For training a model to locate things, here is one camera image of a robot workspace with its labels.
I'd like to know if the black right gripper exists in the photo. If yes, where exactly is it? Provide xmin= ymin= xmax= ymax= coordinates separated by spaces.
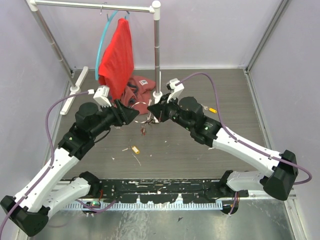
xmin=148 ymin=92 xmax=194 ymax=132

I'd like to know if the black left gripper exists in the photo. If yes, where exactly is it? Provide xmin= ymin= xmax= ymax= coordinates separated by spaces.
xmin=91 ymin=98 xmax=141 ymax=139

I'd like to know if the keyring with tagged keys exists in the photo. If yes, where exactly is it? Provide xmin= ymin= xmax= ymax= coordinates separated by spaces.
xmin=131 ymin=99 xmax=159 ymax=136

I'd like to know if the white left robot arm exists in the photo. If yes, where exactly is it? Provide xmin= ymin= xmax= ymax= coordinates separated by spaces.
xmin=0 ymin=100 xmax=139 ymax=237

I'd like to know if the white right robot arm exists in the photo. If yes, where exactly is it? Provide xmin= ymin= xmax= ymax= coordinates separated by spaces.
xmin=147 ymin=95 xmax=298 ymax=201

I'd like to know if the dark red crumpled shirt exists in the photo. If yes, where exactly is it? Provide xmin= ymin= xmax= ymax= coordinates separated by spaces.
xmin=120 ymin=75 xmax=156 ymax=115

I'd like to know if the bright red shirt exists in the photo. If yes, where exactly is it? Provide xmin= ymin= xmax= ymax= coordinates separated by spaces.
xmin=98 ymin=18 xmax=134 ymax=100

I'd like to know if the silver white clothes rack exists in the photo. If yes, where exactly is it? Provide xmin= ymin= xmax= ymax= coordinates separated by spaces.
xmin=26 ymin=0 xmax=163 ymax=103

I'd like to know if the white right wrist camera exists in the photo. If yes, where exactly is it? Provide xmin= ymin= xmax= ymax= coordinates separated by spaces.
xmin=166 ymin=78 xmax=185 ymax=103

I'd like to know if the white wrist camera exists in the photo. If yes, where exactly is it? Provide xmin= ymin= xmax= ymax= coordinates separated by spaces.
xmin=88 ymin=85 xmax=112 ymax=108
xmin=166 ymin=78 xmax=185 ymax=103

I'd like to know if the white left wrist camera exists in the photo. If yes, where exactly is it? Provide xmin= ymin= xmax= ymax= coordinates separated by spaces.
xmin=88 ymin=85 xmax=112 ymax=108

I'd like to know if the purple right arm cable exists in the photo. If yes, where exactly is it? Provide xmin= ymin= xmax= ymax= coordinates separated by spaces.
xmin=177 ymin=71 xmax=313 ymax=186

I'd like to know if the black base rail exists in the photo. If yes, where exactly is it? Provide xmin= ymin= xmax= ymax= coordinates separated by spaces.
xmin=85 ymin=178 xmax=235 ymax=204

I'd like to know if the grey slotted cable duct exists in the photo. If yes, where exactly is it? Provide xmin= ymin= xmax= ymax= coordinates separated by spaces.
xmin=62 ymin=199 xmax=224 ymax=211

